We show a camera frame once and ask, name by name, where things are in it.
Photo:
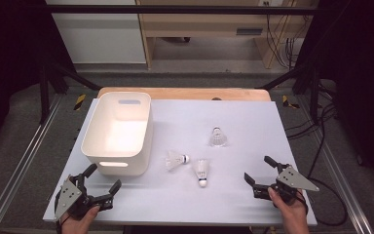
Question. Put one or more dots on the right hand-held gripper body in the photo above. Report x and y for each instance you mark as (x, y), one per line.
(290, 180)

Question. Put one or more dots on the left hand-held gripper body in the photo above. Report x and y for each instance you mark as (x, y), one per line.
(68, 198)

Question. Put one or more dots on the white plastic storage bin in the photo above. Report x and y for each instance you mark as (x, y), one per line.
(120, 136)

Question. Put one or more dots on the white plastic shuttlecock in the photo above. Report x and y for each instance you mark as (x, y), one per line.
(201, 169)
(217, 139)
(175, 160)

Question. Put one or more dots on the person's left hand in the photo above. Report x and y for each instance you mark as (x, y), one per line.
(76, 226)

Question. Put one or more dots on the person's right hand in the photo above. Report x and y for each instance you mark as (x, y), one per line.
(293, 213)

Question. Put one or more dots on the yellow black tape marker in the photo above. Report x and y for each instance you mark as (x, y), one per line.
(286, 101)
(80, 102)

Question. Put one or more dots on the black metal stand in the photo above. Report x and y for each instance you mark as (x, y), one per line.
(314, 94)
(44, 97)

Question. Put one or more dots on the wooden table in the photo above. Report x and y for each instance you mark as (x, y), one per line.
(181, 93)

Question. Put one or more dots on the black curtain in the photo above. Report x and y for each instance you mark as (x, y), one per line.
(363, 81)
(9, 58)

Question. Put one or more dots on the white cabinet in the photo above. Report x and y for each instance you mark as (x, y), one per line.
(100, 39)

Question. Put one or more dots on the light wooden desk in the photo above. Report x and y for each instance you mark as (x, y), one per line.
(204, 24)

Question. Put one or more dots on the aluminium floor rail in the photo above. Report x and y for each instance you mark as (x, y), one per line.
(341, 175)
(19, 162)

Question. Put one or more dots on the black horizontal frame bar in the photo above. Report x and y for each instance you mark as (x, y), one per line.
(175, 9)

